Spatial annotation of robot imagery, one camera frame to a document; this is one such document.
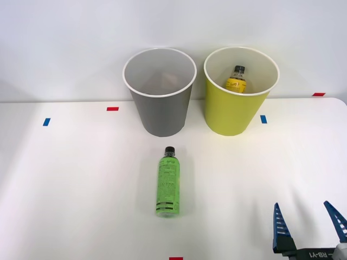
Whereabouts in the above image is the green label plastic bottle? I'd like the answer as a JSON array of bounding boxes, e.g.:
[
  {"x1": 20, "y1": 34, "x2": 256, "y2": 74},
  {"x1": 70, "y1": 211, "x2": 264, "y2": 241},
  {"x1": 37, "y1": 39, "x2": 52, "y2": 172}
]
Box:
[{"x1": 155, "y1": 146, "x2": 182, "y2": 219}]

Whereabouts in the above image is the yellow label plastic bottle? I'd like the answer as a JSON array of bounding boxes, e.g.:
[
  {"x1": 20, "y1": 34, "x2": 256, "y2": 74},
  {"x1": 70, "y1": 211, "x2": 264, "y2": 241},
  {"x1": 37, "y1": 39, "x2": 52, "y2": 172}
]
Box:
[{"x1": 224, "y1": 64, "x2": 248, "y2": 94}]

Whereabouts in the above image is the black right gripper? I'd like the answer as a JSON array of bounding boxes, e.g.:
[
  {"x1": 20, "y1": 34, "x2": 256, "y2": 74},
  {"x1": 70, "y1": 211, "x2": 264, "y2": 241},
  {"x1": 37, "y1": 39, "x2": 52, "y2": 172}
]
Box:
[{"x1": 272, "y1": 200, "x2": 347, "y2": 260}]

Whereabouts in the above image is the grey plastic waste bin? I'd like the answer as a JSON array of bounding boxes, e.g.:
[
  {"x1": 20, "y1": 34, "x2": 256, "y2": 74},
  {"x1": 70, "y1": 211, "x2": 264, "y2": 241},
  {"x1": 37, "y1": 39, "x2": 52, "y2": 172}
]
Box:
[{"x1": 121, "y1": 47, "x2": 197, "y2": 138}]

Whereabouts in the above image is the yellow-green plastic waste bin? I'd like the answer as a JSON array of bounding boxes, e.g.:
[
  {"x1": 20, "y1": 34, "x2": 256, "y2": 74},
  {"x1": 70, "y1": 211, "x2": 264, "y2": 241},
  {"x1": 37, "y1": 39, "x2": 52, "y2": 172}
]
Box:
[{"x1": 203, "y1": 45, "x2": 280, "y2": 137}]

